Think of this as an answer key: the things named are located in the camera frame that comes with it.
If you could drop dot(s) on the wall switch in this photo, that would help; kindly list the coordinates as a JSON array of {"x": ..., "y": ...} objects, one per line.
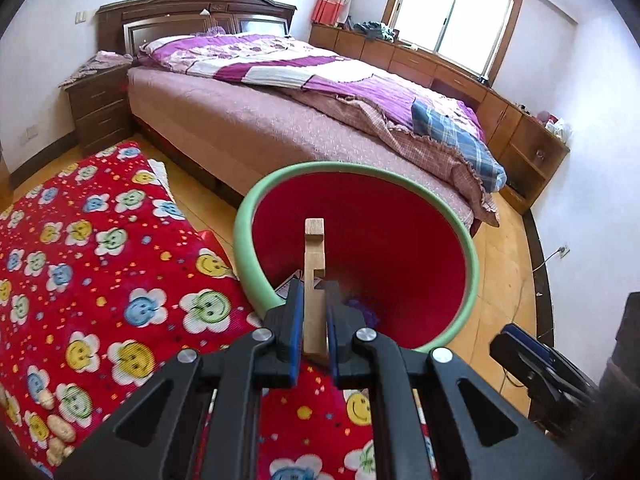
[{"x": 81, "y": 16}]

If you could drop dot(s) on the wall socket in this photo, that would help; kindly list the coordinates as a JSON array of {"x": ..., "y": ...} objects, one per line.
[
  {"x": 563, "y": 251},
  {"x": 31, "y": 132}
]

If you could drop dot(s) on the white printed paper sheet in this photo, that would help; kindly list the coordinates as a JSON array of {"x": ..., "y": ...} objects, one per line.
[{"x": 292, "y": 285}]

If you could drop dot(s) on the pink and white bottles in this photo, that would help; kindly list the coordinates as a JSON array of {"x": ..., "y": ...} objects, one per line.
[{"x": 557, "y": 127}]

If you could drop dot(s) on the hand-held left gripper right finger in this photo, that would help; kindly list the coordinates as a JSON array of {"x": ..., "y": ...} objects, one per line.
[{"x": 332, "y": 355}]

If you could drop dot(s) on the long wooden low cabinet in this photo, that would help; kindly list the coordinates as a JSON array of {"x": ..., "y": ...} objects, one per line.
[{"x": 520, "y": 130}]

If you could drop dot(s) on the bed with pink sheet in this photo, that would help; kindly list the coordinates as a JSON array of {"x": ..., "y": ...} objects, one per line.
[{"x": 250, "y": 125}]

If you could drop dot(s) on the dark blurred object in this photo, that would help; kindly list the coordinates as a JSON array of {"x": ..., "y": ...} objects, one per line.
[{"x": 627, "y": 340}]

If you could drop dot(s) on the dark wooden headboard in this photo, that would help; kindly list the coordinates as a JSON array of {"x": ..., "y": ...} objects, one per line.
[{"x": 200, "y": 5}]

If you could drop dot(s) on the blue plaid cloth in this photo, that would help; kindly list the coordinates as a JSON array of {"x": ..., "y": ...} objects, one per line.
[{"x": 460, "y": 140}]

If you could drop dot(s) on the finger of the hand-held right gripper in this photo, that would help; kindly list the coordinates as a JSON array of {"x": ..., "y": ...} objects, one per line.
[
  {"x": 530, "y": 342},
  {"x": 520, "y": 362}
]

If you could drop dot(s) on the pink folded cloth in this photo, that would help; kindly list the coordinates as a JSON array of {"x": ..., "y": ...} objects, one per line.
[{"x": 100, "y": 62}]

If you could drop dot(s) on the wooden clothespin half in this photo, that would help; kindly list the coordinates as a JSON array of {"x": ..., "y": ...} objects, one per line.
[{"x": 314, "y": 285}]

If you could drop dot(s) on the dark wooden nightstand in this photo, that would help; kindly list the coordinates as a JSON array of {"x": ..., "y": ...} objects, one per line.
[{"x": 100, "y": 105}]

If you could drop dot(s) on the dark clothes pile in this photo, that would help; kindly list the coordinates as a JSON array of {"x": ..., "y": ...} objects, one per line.
[{"x": 372, "y": 29}]

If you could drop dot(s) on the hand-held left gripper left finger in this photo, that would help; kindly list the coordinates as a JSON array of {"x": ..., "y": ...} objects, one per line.
[{"x": 296, "y": 330}]

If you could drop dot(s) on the red bin with green rim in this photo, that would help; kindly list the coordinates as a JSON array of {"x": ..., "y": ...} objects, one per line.
[{"x": 390, "y": 240}]

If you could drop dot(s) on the purple wrapper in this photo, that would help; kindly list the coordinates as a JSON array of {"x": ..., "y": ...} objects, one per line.
[{"x": 365, "y": 312}]

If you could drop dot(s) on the window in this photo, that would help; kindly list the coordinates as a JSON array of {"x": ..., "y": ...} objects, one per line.
[{"x": 450, "y": 15}]

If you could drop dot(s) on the purple patterned quilt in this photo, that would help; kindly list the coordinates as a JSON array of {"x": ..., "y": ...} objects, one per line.
[{"x": 300, "y": 60}]

